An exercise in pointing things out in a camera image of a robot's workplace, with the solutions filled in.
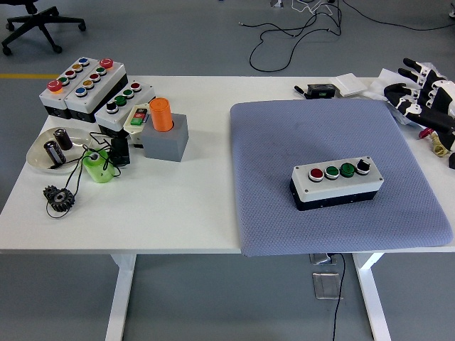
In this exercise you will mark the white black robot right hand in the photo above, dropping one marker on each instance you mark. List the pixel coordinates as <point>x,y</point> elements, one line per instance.
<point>439,113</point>

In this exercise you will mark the grey four-control button box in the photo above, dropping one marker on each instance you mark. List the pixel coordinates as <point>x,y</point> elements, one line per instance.
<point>106,119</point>
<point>337,188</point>

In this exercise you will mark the grey five-button emergency stop box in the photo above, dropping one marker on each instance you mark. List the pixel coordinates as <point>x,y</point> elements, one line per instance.
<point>87,103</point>
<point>49,99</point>

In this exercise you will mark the white foam sheet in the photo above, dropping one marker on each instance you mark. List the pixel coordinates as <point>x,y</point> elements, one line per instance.
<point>389,76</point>

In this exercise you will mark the black device with green label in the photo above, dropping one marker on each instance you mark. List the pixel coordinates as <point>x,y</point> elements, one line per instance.
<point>320,91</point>

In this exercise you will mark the small black tool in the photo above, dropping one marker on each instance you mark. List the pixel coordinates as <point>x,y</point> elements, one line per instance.
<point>300,91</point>

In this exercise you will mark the grey-blue textured mat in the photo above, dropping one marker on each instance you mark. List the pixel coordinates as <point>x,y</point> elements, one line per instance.
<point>277,142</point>

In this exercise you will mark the metal floor socket plate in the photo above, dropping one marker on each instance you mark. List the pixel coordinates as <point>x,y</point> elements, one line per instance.
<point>320,258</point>
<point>325,286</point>

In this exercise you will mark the white table leg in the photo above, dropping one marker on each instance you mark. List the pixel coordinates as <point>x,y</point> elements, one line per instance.
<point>373,302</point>
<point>121,298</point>

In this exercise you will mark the grey square block holder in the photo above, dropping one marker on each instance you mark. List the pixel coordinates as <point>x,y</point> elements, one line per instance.
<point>165,145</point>

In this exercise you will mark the orange cylinder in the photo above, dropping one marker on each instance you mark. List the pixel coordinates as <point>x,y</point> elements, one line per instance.
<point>160,115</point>

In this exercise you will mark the green plastic cylinder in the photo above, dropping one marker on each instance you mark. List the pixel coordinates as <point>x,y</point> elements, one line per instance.
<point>99,170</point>

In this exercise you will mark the black cylindrical capacitor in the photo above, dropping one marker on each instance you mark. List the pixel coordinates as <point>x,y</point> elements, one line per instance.
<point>55,154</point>
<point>64,140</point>

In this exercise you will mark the black metal gear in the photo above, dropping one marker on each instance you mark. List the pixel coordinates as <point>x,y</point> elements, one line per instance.
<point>60,200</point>

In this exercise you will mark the shallow silver dish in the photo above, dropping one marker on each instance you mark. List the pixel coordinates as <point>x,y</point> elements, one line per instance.
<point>37,156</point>

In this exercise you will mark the black office chair base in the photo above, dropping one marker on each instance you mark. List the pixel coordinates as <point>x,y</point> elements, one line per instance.
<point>39,21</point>

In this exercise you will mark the white wall switch plate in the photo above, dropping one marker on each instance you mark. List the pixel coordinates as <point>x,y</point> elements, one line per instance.
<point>350,84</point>

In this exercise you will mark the cream red-green switch box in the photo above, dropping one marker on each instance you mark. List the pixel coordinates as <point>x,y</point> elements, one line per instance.
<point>133,128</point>

